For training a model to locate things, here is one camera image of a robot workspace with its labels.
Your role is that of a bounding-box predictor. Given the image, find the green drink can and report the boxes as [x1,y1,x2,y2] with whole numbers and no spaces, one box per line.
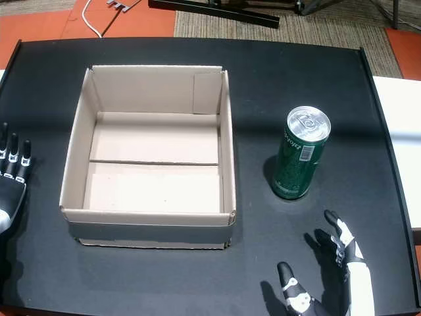
[271,105,332,201]

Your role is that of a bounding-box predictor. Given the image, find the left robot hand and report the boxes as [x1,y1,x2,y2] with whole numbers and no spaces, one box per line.
[0,122,33,236]

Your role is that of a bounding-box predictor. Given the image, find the black stand frame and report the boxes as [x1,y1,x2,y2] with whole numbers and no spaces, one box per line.
[207,0,401,30]

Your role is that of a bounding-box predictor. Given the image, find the open cardboard box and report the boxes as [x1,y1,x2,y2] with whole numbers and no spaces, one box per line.
[59,65,237,250]

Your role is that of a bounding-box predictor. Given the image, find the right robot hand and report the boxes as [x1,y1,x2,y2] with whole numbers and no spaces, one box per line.
[277,209,376,316]

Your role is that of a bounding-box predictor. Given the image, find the black table tray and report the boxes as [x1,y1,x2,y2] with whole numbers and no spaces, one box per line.
[0,36,421,316]

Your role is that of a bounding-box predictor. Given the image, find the beige woven carpet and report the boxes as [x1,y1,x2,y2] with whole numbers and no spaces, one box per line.
[173,0,404,79]

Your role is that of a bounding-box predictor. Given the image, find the grey comb-shaped metal bracket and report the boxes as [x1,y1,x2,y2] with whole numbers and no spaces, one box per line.
[105,0,131,13]

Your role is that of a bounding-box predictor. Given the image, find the thin black cable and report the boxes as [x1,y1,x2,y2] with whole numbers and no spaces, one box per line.
[100,0,144,38]

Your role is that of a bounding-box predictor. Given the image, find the white cable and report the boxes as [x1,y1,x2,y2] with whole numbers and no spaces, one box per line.
[81,0,103,38]

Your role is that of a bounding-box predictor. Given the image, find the black metal bar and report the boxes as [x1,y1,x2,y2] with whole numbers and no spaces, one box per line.
[147,0,280,30]

